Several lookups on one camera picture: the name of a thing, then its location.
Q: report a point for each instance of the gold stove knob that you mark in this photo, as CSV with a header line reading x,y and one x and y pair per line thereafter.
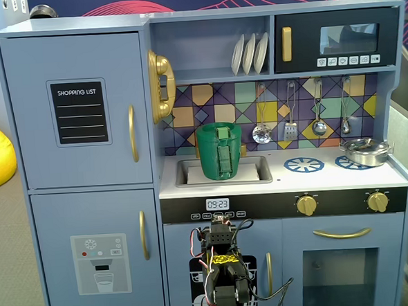
x,y
377,202
306,205

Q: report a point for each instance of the blue wooden toy kitchen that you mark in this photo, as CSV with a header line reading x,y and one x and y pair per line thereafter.
x,y
99,201

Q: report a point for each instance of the white toy plate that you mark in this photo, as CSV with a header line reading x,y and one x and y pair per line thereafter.
x,y
248,56
237,57
261,54

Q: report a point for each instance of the steel bowl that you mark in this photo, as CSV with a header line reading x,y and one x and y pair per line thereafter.
x,y
43,12

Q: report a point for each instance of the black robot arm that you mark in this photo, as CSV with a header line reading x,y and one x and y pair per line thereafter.
x,y
226,290

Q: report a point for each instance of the shopping list cabinet door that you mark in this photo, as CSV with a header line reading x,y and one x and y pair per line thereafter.
x,y
37,152

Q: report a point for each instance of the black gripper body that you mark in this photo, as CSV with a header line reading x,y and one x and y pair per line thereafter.
x,y
220,236

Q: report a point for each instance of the windowed oven door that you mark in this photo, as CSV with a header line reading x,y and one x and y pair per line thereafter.
x,y
386,252

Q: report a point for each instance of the steel ladle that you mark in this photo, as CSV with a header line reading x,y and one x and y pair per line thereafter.
x,y
319,127

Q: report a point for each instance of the steel pot with lid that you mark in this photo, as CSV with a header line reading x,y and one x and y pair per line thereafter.
x,y
365,151

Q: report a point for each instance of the water dispenser print door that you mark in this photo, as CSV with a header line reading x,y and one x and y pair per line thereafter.
x,y
55,217

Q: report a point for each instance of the steel skimmer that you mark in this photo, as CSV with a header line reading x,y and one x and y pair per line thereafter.
x,y
261,133

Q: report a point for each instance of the steel spoon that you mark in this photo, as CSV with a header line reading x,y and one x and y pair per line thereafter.
x,y
345,127

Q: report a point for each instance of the steel slotted spatula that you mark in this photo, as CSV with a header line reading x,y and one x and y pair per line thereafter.
x,y
290,132

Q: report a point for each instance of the grey toy sink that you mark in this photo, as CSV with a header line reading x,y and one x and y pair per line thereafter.
x,y
260,173

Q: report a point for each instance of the gold toy faucet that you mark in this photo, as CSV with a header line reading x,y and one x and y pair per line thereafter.
x,y
242,150

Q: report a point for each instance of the black toy microwave door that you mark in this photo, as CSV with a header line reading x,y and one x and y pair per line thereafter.
x,y
303,25

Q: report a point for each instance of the gold toy telephone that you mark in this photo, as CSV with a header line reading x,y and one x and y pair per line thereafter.
x,y
162,86

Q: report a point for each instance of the green plastic cup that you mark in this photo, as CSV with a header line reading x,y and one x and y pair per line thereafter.
x,y
211,152

